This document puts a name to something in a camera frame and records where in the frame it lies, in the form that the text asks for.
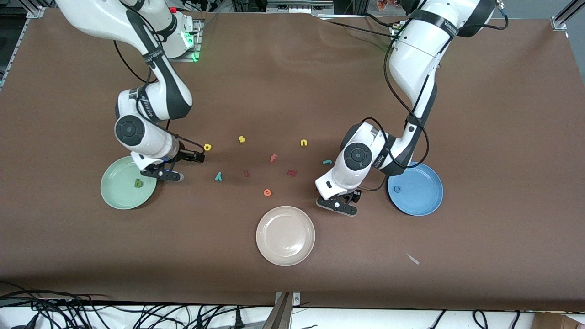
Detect blue plate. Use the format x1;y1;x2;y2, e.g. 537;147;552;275
387;161;444;217

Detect green plate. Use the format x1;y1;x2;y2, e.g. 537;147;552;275
100;156;158;210

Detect beige plate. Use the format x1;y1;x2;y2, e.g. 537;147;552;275
255;206;316;267

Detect brown cardboard box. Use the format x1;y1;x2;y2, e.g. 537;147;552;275
532;312;585;329

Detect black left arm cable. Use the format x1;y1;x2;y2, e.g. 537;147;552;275
361;0;509;192

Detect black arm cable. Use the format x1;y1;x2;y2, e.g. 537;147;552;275
361;0;509;192
113;40;205;154

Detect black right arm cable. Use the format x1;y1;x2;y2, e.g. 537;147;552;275
113;40;205;154

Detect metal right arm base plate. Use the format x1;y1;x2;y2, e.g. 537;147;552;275
176;18;202;63

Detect grey metal table bracket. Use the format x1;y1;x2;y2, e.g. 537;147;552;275
262;291;302;329

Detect black cable on table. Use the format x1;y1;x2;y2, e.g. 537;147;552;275
318;13;405;39

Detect aluminium frame structure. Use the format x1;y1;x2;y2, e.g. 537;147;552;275
266;0;334;14

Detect aluminium table frame rail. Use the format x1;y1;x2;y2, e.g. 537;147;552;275
0;7;46;92
551;0;585;78

